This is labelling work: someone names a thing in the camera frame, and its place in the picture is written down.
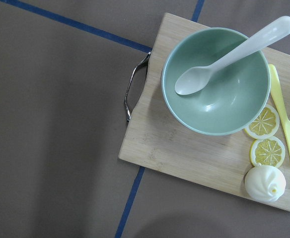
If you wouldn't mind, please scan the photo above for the green bowl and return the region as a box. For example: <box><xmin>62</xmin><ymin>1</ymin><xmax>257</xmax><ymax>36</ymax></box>
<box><xmin>161</xmin><ymin>27</ymin><xmax>270</xmax><ymax>136</ymax></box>

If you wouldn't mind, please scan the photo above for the upper lemon slice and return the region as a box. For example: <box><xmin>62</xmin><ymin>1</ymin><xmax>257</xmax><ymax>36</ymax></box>
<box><xmin>244</xmin><ymin>104</ymin><xmax>280</xmax><ymax>139</ymax></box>

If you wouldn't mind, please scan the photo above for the wooden cutting board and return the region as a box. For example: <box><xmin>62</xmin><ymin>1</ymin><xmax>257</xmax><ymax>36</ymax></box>
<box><xmin>118</xmin><ymin>13</ymin><xmax>290</xmax><ymax>211</ymax></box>

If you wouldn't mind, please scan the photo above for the yellow plastic knife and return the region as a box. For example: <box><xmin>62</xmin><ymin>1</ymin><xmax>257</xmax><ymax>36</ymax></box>
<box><xmin>268</xmin><ymin>63</ymin><xmax>290</xmax><ymax>170</ymax></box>

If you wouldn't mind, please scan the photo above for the lower lemon slice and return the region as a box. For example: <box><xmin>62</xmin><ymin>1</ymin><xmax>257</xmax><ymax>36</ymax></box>
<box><xmin>249</xmin><ymin>136</ymin><xmax>286</xmax><ymax>168</ymax></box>

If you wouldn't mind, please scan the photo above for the lemon slice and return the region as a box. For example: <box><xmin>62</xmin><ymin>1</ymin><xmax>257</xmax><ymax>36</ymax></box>
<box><xmin>244</xmin><ymin>104</ymin><xmax>280</xmax><ymax>139</ymax></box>
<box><xmin>249</xmin><ymin>136</ymin><xmax>286</xmax><ymax>168</ymax></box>

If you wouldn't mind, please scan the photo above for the white steamed bun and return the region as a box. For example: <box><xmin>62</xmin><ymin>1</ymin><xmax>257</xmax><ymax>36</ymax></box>
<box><xmin>244</xmin><ymin>165</ymin><xmax>286</xmax><ymax>203</ymax></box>

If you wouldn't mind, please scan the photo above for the white plastic spoon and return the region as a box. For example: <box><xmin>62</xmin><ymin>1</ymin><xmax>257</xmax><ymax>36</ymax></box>
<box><xmin>174</xmin><ymin>16</ymin><xmax>290</xmax><ymax>95</ymax></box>

